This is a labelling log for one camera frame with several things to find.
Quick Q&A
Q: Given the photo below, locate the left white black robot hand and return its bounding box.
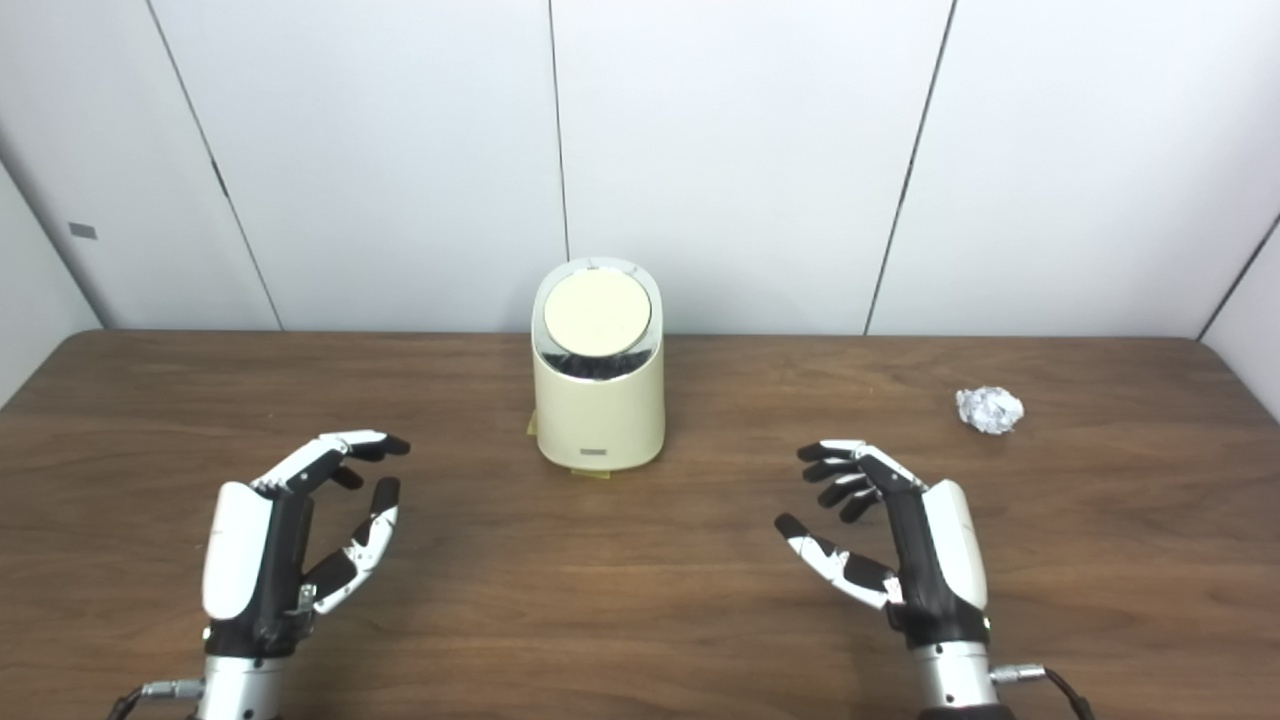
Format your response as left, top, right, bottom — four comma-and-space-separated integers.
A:
200, 430, 412, 656

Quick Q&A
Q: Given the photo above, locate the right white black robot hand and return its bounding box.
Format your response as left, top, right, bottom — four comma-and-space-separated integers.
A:
773, 438, 993, 651

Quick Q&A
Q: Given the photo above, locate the silver-white paper ball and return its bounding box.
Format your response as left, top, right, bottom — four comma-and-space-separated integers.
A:
955, 386, 1026, 436

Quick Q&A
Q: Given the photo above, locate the cream-colored desktop bin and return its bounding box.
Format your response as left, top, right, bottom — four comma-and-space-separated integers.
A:
531, 257, 667, 473

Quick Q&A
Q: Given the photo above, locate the round cream bin lid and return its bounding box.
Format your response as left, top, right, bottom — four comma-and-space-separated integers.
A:
543, 270, 653, 356

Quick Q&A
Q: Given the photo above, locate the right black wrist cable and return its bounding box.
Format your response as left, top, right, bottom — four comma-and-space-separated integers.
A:
990, 663, 1096, 720

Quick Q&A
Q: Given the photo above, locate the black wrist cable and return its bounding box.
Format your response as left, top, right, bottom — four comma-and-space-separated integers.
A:
990, 663, 1096, 720
105, 679, 206, 720

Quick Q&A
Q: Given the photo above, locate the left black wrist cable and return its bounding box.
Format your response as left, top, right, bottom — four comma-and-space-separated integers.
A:
105, 679, 206, 720

